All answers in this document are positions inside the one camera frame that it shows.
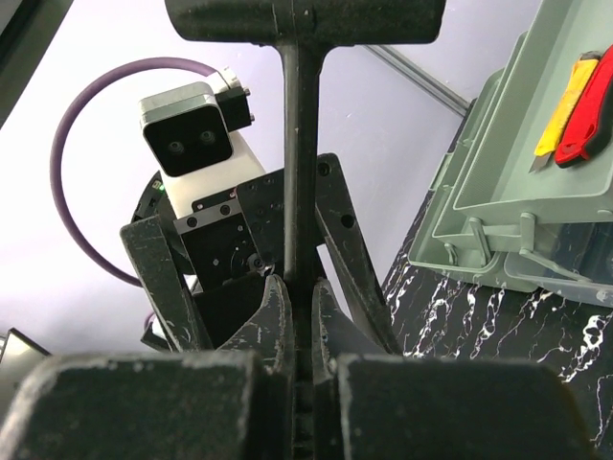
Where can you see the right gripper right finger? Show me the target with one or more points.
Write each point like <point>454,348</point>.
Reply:
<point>332,334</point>

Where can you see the red utility knife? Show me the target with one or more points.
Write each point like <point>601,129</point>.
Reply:
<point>589,129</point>

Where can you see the marbled black mat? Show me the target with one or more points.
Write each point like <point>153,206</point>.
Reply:
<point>434,316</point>

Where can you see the yellow utility knife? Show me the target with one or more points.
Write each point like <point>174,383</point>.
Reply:
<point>581,73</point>

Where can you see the clear plastic tool box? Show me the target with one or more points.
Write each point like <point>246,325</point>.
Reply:
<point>495,220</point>

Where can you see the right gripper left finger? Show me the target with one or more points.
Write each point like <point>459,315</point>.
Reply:
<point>268,336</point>

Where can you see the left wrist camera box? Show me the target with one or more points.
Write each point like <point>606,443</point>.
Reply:
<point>185,129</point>

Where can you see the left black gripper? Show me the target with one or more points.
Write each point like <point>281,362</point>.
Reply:
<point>213,243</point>

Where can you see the black handled hammer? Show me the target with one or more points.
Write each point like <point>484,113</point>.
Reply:
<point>303,33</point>

